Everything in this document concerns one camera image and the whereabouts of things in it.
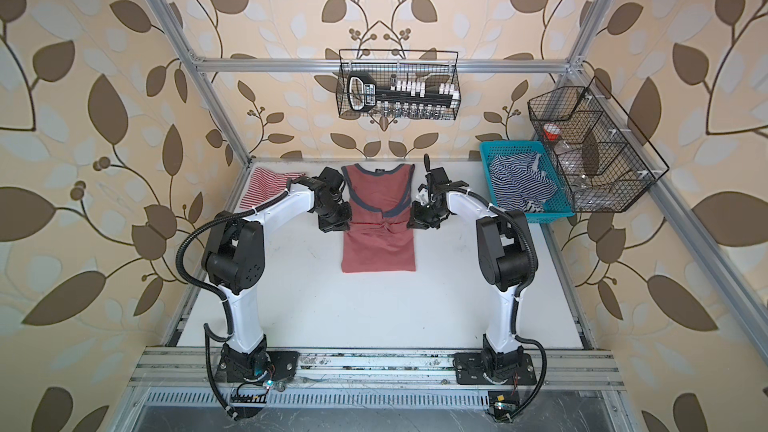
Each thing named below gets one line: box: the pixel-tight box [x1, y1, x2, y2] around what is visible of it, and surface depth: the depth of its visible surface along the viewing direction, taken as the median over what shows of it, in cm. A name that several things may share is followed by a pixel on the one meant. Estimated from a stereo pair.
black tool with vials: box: [347, 71, 460, 117], surface depth 85 cm
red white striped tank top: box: [240, 167, 306, 209], surface depth 114 cm
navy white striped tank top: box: [490, 152, 557, 212], surface depth 110 cm
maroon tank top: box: [341, 163, 415, 274], surface depth 97 cm
